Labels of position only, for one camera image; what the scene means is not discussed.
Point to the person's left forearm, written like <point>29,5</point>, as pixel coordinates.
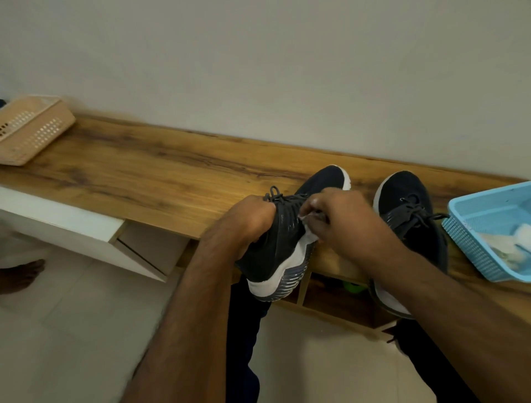
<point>182,332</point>

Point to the white drawer unit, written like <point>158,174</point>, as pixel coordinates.
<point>58,216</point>

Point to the green ball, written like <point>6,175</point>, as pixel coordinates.
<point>353,287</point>

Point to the person's left hand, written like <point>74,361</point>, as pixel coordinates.
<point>244,224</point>

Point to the person's right forearm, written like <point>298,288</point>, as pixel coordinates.
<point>464,315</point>

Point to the blue plastic basket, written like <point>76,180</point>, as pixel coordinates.
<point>477,207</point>

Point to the person's right hand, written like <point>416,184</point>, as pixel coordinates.
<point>356,228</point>

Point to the beige perforated basket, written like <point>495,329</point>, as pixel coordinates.
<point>33,128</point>

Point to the wooden table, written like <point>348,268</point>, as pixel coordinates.
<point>145,174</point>

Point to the used wipe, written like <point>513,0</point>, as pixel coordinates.
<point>500,249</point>

